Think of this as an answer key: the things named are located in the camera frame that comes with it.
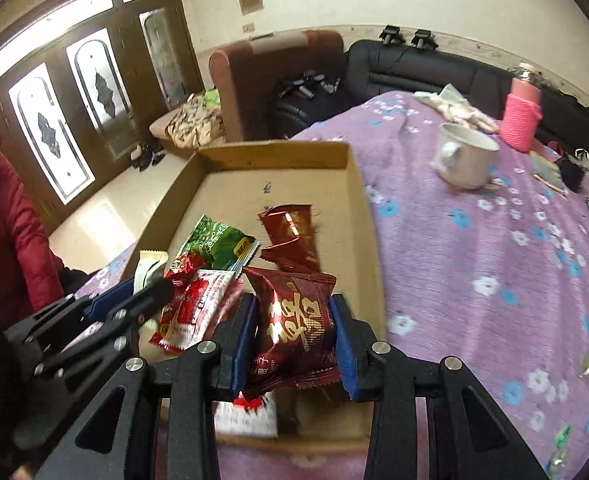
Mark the small notebook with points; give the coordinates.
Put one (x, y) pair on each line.
(544, 170)

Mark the green cloth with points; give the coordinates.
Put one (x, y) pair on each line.
(212, 99)

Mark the small black pouch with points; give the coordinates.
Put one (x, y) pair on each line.
(572, 172)

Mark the patterned beige cloth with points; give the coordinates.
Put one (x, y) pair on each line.
(194, 122)

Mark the row of dark shoes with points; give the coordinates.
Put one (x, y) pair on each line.
(147, 157)

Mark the white gloves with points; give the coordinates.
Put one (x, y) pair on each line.
(454, 105)

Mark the purple floral tablecloth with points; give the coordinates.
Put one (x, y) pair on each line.
(449, 270)

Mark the white red snack packet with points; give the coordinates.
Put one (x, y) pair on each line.
(247, 417)
(199, 305)

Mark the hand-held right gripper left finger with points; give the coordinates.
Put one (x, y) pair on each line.
(242, 345)

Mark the pink knit sleeve bottle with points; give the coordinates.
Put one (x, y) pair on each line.
(519, 115)

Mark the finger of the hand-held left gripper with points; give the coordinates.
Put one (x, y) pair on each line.
(139, 307)
(109, 300)

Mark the black clamp device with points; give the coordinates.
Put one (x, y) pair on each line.
(424, 40)
(392, 35)

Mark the cream snack packet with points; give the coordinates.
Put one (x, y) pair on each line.
(149, 262)

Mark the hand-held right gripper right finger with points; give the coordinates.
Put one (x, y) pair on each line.
(345, 347)

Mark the dark red snack packet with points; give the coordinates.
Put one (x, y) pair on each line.
(289, 230)

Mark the dark red gold print packet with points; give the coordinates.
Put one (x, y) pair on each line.
(294, 330)

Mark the brown armchair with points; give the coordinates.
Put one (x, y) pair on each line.
(244, 85)

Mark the white mug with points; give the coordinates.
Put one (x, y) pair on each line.
(467, 165)

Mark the cardboard box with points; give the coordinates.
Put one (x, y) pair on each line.
(284, 180)

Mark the black leather sofa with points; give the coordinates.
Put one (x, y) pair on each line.
(414, 67)

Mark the green pea snack packet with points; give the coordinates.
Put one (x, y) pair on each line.
(214, 240)

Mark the wooden glass panel door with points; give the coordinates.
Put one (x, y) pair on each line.
(137, 110)

